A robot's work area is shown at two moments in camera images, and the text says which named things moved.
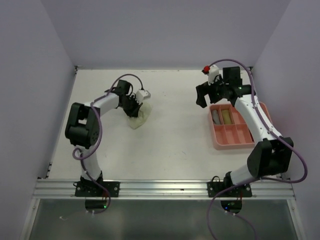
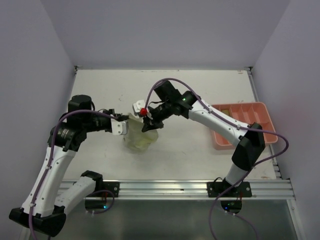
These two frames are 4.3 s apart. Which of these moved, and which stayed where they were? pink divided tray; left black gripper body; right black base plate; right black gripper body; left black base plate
Moved: right black gripper body; left black gripper body
Stayed: right black base plate; left black base plate; pink divided tray
